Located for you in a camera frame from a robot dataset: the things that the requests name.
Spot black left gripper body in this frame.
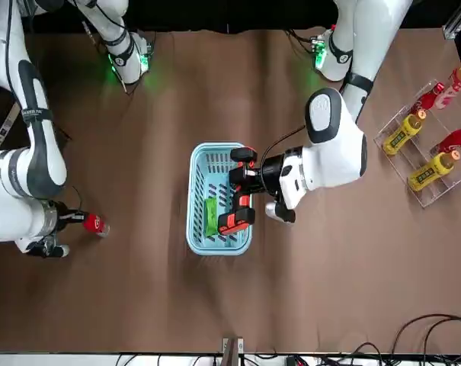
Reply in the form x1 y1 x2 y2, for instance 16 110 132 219
251 153 285 197

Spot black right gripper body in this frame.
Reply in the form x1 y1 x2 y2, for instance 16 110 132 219
53 201 74 233

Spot red cola bottle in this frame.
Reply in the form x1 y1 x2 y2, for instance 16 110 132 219
429 121 461 154
82 212 110 238
415 82 445 112

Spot green snack packet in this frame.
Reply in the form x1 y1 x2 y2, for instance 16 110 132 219
203 197 221 236

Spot light blue plastic basket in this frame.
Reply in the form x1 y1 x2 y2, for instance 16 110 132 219
185 142 255 257

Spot clear acrylic shelf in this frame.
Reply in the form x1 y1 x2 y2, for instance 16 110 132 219
373 78 461 209

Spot yellow drink bottle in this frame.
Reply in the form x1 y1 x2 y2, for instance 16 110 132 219
407 149 461 192
382 110 428 156

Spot white desk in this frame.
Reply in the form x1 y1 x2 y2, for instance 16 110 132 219
0 352 461 366

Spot juice bottle pink label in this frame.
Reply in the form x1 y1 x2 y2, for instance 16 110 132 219
435 54 461 111

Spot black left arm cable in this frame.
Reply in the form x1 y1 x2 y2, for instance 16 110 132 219
261 124 308 163

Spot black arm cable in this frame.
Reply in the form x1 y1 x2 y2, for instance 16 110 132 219
261 124 308 163
3 0 20 96

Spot black left base cables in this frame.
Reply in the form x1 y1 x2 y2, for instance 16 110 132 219
286 28 319 53

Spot aluminium frame post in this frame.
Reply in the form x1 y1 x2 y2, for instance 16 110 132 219
221 336 244 366

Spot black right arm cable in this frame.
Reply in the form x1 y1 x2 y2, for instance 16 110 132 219
3 0 20 96

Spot dark looped cable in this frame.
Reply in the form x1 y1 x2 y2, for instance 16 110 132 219
389 313 461 359

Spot aluminium frame rail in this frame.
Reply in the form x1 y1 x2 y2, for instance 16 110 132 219
442 0 461 41

